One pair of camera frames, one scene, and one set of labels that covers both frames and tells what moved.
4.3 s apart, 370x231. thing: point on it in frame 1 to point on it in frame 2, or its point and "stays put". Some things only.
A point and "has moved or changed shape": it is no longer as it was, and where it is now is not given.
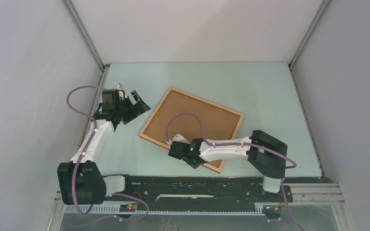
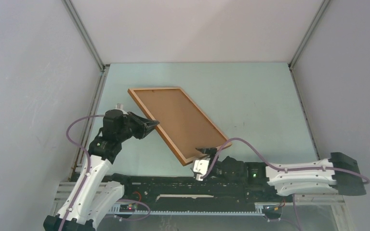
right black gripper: (193, 165) to (212, 151)
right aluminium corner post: (305, 40) stays put
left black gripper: (141, 106) to (150, 124)
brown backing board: (183, 114) has moved or changed shape
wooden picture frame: (188, 114) has moved or changed shape
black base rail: (197, 191) stays put
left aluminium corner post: (88, 41) stays put
